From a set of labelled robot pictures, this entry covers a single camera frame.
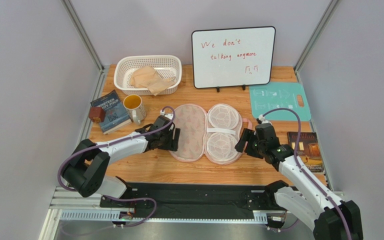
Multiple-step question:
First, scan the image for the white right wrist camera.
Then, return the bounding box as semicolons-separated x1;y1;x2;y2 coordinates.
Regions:
256;114;273;126

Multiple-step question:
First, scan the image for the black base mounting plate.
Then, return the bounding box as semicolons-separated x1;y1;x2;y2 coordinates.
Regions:
100;182;286;220

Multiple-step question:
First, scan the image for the floral cream mug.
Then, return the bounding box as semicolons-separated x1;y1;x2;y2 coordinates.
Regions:
123;94;147;125

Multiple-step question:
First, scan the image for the beige bra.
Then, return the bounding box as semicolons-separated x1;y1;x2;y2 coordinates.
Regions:
130;66;176;96

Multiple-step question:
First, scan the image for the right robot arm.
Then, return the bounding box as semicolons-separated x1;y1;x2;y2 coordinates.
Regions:
235;123;364;240

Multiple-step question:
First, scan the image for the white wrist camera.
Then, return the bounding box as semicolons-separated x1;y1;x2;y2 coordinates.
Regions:
159;109;175;121
256;114;273;126

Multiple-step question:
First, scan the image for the white plastic perforated basket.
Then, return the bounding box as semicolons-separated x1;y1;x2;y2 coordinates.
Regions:
113;55;182;96

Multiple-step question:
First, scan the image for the blue paperback book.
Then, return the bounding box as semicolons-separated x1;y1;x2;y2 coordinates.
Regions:
90;90;132;135

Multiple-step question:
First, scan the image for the dark hardcover book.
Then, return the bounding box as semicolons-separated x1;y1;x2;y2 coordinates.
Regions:
287;131;324;173

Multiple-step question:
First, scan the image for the floral mesh laundry bag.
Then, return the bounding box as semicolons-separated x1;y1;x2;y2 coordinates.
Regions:
170;103;253;165

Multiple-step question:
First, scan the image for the teal folding board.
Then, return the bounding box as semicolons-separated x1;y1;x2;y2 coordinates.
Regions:
249;82;312;122

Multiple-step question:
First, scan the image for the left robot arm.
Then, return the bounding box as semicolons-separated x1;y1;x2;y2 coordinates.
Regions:
58;113;181;199

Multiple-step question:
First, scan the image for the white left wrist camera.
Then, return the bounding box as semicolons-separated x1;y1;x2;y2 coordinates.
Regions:
159;109;175;121

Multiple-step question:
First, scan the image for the aluminium frame rail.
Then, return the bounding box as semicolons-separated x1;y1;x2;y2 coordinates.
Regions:
47;186;351;226

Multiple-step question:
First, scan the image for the small red-brown cube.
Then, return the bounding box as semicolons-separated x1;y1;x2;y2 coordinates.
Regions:
88;106;106;123

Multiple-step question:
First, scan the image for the white dry-erase board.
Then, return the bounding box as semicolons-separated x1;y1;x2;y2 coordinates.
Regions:
191;26;276;90

